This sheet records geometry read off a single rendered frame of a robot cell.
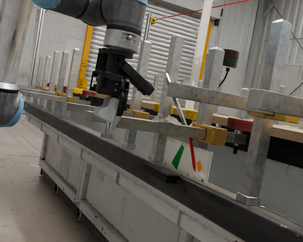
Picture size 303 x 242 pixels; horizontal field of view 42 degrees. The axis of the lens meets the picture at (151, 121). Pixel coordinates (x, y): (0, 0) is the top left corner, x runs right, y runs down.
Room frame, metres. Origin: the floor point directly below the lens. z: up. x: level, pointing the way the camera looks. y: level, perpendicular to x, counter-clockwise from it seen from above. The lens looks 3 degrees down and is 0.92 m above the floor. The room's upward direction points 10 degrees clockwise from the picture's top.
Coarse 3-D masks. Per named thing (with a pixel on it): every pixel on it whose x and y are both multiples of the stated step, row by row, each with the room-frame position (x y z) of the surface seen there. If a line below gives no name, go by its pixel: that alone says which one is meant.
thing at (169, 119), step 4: (156, 116) 1.11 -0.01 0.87; (160, 116) 1.11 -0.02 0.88; (168, 116) 1.11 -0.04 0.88; (152, 120) 1.10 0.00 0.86; (156, 120) 1.10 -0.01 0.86; (160, 120) 1.08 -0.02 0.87; (164, 120) 1.08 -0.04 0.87; (168, 120) 1.08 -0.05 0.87; (172, 120) 1.10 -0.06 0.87; (176, 120) 1.13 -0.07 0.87
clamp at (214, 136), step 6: (192, 126) 1.22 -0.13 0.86; (198, 126) 1.20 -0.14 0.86; (204, 126) 1.17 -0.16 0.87; (210, 126) 1.15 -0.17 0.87; (210, 132) 1.14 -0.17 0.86; (216, 132) 1.13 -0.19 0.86; (222, 132) 1.14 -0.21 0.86; (192, 138) 1.21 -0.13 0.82; (198, 138) 1.19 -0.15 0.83; (210, 138) 1.14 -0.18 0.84; (216, 138) 1.13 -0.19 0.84; (222, 138) 1.14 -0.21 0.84; (210, 144) 1.13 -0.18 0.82; (216, 144) 1.14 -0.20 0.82; (222, 144) 1.15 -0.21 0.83
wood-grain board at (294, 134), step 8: (96, 96) 2.54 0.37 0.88; (104, 96) 2.41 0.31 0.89; (128, 104) 2.09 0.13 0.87; (144, 104) 1.93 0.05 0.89; (152, 104) 1.85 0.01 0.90; (176, 112) 1.66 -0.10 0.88; (184, 112) 1.60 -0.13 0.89; (216, 120) 1.41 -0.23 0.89; (224, 120) 1.37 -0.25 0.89; (272, 128) 1.17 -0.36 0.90; (280, 128) 1.15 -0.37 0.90; (288, 128) 1.49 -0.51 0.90; (280, 136) 1.14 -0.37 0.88; (288, 136) 1.12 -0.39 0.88; (296, 136) 1.09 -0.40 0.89
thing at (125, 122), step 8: (120, 120) 1.03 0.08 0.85; (128, 120) 1.04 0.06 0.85; (136, 120) 1.05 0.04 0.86; (144, 120) 1.06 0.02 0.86; (128, 128) 1.04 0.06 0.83; (136, 128) 1.05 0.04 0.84; (144, 128) 1.06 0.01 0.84; (152, 128) 1.07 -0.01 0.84; (160, 128) 1.09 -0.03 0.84; (168, 128) 1.10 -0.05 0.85; (176, 128) 1.11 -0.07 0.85; (184, 128) 1.12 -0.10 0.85; (192, 128) 1.13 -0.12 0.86; (200, 128) 1.15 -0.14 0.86; (192, 136) 1.14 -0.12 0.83; (200, 136) 1.15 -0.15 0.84; (232, 136) 1.21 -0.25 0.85; (240, 136) 1.22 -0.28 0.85
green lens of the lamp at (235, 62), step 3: (225, 60) 1.21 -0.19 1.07; (228, 60) 1.21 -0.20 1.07; (231, 60) 1.21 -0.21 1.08; (234, 60) 1.22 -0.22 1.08; (237, 60) 1.23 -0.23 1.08; (225, 63) 1.21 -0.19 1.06; (228, 63) 1.21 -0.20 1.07; (231, 63) 1.21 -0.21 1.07; (234, 63) 1.22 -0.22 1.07; (237, 63) 1.23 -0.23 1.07; (234, 66) 1.22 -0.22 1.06
